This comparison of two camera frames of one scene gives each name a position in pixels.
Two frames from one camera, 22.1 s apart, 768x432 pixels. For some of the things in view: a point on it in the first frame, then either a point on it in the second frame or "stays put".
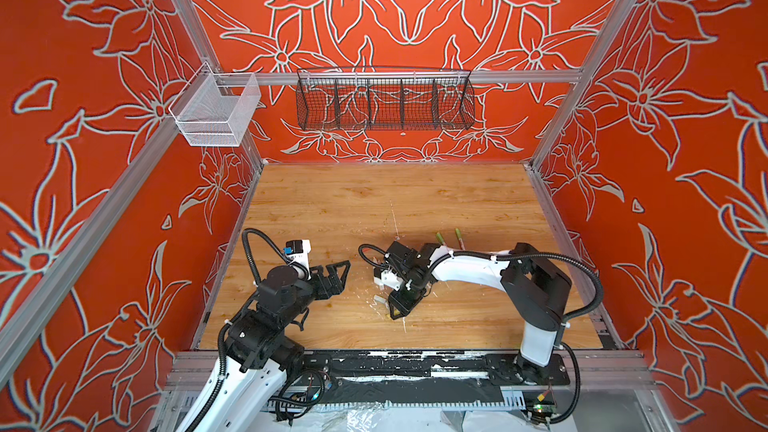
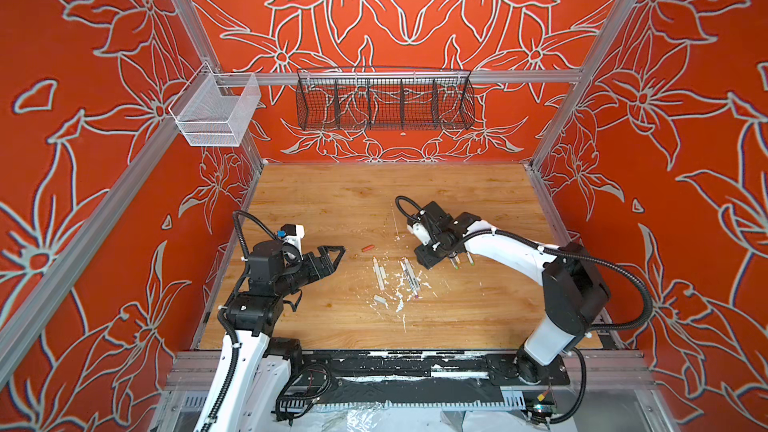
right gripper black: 398,309 -> 422,259
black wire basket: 384,98 stays put
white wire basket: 214,108 stays put
